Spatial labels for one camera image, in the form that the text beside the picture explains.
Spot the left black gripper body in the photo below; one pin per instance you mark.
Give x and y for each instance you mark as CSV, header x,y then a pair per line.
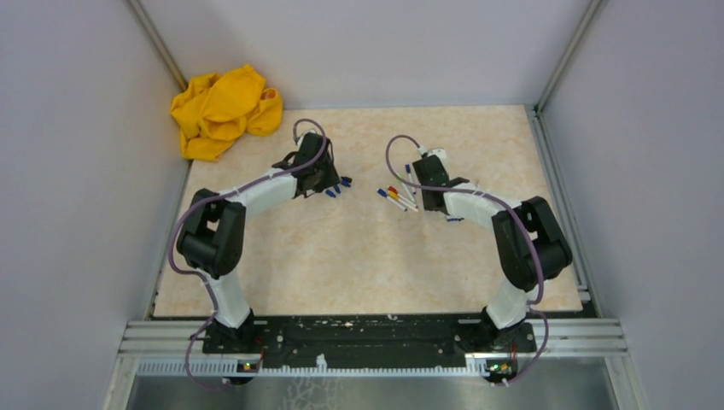
x,y
327,174

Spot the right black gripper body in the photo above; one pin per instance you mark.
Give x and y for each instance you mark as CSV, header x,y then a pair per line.
x,y
425,202

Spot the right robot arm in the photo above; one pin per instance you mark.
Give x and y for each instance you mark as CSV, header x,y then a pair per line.
x,y
530,243

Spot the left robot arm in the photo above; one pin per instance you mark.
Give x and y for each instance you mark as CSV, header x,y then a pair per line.
x,y
210,233

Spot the green cap marker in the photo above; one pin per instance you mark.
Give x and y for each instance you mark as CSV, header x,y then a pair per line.
x,y
408,191

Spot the red cap marker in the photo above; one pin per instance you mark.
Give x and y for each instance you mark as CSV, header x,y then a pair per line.
x,y
390,188

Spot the yellow cap marker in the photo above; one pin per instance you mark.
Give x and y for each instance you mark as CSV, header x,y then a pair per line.
x,y
403,201

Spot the yellow crumpled cloth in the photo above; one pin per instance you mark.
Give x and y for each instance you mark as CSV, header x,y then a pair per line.
x,y
217,109

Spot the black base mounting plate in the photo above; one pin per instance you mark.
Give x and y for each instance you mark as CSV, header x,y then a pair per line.
x,y
406,341

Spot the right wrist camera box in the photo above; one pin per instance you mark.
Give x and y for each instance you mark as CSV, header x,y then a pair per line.
x,y
440,153

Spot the aluminium front rail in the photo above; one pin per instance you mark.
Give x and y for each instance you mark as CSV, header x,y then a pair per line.
x,y
173,348

